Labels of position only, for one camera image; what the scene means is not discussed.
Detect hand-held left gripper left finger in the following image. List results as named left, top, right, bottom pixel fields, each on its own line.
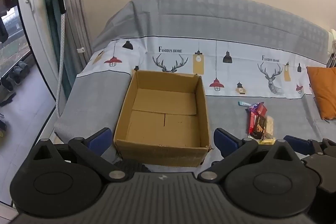
left=29, top=128, right=130, bottom=183

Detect grey shoes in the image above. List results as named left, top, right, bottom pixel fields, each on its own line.
left=13, top=61, right=30, bottom=84

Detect cardboard box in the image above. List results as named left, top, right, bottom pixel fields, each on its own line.
left=113, top=70, right=212, bottom=167

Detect grey curtain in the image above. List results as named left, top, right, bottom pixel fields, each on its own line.
left=59, top=0, right=93, bottom=76

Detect wire clothes hangers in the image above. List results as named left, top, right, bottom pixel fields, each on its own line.
left=325, top=52, right=336, bottom=68

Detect black handheld garment steamer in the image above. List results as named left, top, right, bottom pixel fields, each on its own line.
left=39, top=0, right=73, bottom=100

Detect cream snack packet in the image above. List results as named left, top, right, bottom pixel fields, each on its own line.
left=264, top=116, right=275, bottom=136

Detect yellow snack packet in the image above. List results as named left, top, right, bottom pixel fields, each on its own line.
left=259, top=136, right=276, bottom=145

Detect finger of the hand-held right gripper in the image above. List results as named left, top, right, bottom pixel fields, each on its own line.
left=283, top=135, right=336, bottom=159

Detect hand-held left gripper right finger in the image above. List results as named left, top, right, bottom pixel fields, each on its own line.
left=198, top=128, right=303, bottom=183

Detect dark shoes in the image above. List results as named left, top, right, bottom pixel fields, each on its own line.
left=0, top=76, right=17, bottom=107

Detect orange pillow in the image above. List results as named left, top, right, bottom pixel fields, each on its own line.
left=306, top=66, right=336, bottom=120

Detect dark brown snack packet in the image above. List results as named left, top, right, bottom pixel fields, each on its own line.
left=249, top=116, right=267, bottom=139

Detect long red snack packet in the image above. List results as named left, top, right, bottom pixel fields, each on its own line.
left=248, top=111, right=257, bottom=135

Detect purple candy packet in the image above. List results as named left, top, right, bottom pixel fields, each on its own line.
left=248, top=102, right=264, bottom=113

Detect braided steamer hose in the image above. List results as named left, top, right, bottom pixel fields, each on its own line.
left=56, top=13, right=66, bottom=118

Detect white door frame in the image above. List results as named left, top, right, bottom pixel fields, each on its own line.
left=14, top=0, right=67, bottom=109

